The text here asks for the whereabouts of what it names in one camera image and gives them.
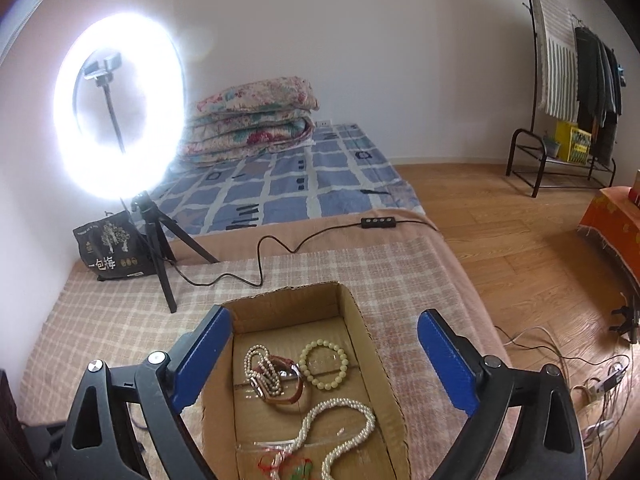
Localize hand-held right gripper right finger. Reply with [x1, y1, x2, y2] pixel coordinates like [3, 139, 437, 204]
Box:
[417, 309, 586, 480]

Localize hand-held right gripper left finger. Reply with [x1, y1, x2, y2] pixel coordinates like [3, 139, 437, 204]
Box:
[47, 304, 233, 480]

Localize small pearl necklace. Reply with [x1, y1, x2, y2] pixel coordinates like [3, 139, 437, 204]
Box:
[243, 344, 283, 396]

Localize cardboard box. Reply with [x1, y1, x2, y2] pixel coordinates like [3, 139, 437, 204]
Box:
[200, 281, 406, 480]

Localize brown leather wristwatch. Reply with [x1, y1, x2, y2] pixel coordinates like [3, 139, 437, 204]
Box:
[248, 356, 306, 403]

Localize large twisted pearl necklace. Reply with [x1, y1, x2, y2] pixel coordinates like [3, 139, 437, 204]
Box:
[290, 397, 377, 480]

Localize cream bead bracelet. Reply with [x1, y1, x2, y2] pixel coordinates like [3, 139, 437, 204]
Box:
[298, 340, 348, 391]

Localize red cord jade pendant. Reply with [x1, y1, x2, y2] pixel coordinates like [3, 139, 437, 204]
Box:
[257, 452, 316, 480]

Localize black tripod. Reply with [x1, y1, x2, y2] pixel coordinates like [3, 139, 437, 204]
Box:
[127, 191, 221, 314]

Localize black snack bag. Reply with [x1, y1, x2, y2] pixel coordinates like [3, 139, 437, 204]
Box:
[72, 210, 158, 282]

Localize white power strip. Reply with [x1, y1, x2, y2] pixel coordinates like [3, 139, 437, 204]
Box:
[570, 367, 628, 403]

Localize black clamp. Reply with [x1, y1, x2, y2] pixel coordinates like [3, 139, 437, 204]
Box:
[610, 295, 640, 343]

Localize blue patterned bedsheet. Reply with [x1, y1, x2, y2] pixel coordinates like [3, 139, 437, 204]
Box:
[150, 122, 426, 238]

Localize orange covered table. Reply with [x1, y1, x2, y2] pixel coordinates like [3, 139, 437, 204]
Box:
[577, 186, 640, 281]

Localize black clothes rack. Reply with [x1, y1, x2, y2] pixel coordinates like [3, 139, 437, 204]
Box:
[505, 0, 626, 198]

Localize folded floral quilt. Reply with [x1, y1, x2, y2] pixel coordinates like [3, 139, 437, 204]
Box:
[180, 76, 320, 168]

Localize yellow box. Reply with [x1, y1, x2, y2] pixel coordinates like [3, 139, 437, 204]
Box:
[555, 121, 592, 163]

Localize black phone holder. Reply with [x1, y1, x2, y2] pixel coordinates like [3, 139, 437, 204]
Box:
[84, 51, 126, 153]

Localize dark hanging clothes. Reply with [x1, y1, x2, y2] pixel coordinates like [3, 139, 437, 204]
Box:
[574, 26, 623, 166]

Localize striped towel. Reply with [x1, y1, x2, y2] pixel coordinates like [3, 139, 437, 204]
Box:
[530, 0, 581, 118]

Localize tangle of floor cables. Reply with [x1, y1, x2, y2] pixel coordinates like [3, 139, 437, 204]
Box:
[495, 325, 640, 480]

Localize black cable with remote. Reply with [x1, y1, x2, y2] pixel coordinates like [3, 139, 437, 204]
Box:
[177, 217, 401, 288]

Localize white ring light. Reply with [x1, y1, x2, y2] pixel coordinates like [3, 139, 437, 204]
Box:
[52, 7, 193, 206]

